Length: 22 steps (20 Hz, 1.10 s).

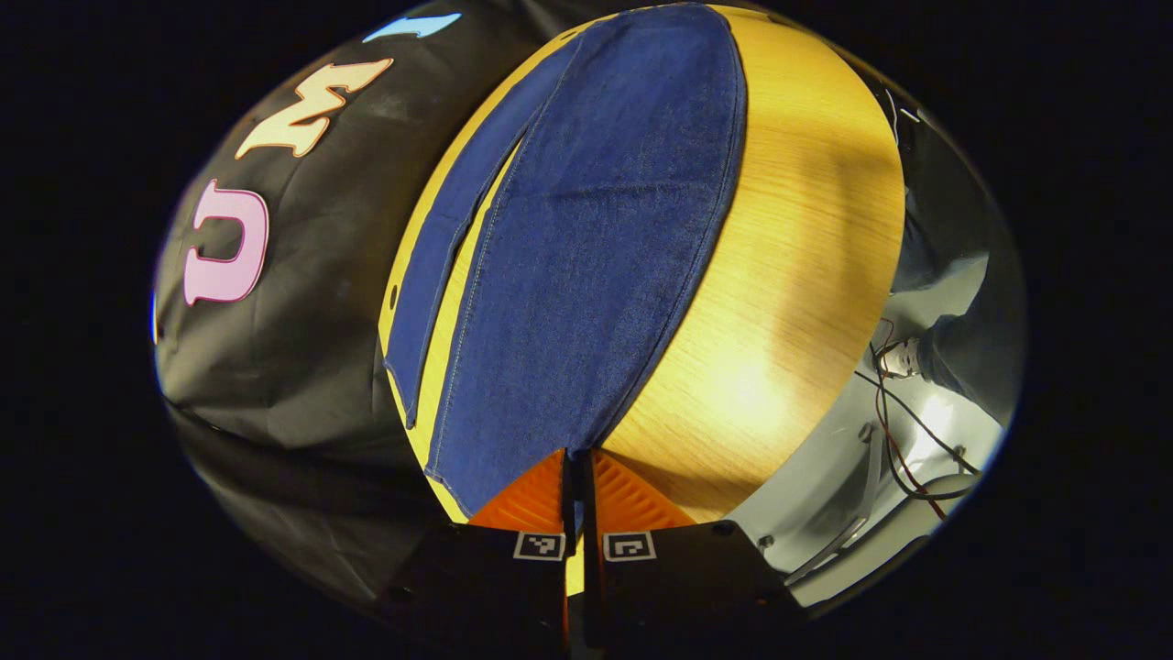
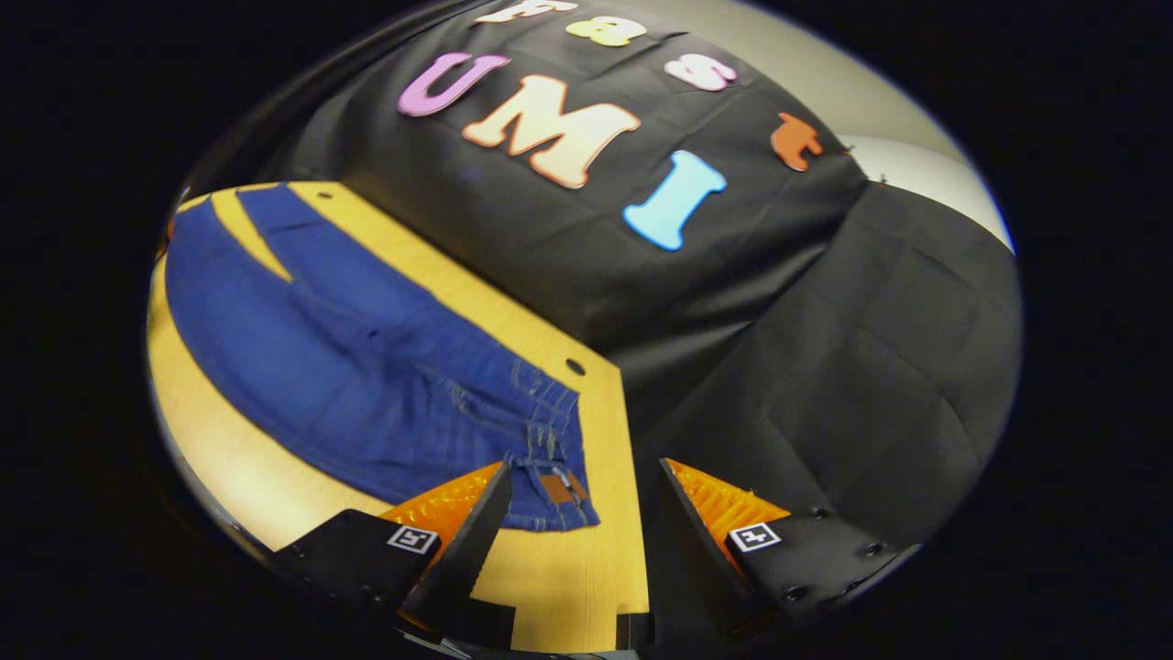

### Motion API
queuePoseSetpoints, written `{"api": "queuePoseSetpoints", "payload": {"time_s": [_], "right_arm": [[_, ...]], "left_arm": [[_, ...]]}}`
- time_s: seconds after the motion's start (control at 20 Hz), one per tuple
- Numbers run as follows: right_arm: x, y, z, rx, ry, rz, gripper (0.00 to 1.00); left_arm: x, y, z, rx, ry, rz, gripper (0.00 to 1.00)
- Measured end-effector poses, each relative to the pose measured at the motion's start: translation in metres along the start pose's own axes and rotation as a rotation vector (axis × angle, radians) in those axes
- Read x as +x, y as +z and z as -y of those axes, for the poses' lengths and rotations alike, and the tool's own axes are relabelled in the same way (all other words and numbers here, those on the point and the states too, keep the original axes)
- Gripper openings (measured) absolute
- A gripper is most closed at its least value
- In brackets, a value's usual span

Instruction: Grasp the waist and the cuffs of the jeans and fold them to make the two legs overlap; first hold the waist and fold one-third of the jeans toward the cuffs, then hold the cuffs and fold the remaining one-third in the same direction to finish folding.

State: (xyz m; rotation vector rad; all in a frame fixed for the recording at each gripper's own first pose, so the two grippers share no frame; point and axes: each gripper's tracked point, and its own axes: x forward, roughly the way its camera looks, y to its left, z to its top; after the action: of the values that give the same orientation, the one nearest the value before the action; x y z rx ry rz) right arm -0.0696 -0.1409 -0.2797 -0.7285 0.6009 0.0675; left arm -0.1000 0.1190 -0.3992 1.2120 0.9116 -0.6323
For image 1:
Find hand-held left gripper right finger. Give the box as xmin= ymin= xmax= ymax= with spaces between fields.
xmin=579 ymin=447 xmax=809 ymax=654

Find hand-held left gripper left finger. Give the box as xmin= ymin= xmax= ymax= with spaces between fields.
xmin=376 ymin=447 xmax=576 ymax=654

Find blue denim jeans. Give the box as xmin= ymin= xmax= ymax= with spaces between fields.
xmin=383 ymin=3 xmax=748 ymax=519

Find black backdrop cloth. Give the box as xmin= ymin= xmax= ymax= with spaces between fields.
xmin=151 ymin=0 xmax=642 ymax=615

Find person's white shoe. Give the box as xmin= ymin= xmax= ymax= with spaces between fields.
xmin=878 ymin=337 xmax=923 ymax=379

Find person's trouser leg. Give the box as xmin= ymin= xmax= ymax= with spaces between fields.
xmin=893 ymin=174 xmax=1025 ymax=427

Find grey metal table frame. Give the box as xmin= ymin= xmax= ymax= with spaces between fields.
xmin=784 ymin=422 xmax=886 ymax=588

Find red cable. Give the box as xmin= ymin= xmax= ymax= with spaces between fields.
xmin=873 ymin=318 xmax=950 ymax=523

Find black cable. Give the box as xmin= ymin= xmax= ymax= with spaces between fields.
xmin=854 ymin=341 xmax=983 ymax=501

